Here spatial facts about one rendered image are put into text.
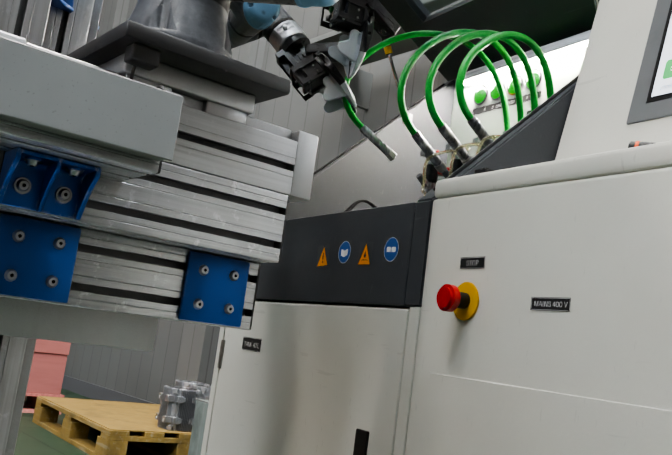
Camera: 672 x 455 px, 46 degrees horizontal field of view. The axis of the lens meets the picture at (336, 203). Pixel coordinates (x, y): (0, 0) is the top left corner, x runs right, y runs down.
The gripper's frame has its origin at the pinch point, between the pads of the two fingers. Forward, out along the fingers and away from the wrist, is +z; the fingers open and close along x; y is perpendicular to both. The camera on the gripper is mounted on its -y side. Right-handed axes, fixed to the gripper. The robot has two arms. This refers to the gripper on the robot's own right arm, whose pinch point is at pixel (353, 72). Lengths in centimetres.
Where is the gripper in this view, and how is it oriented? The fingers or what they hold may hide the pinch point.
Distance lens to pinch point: 158.4
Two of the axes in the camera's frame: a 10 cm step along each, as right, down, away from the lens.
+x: 5.2, -0.8, -8.5
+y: -8.4, -2.0, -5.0
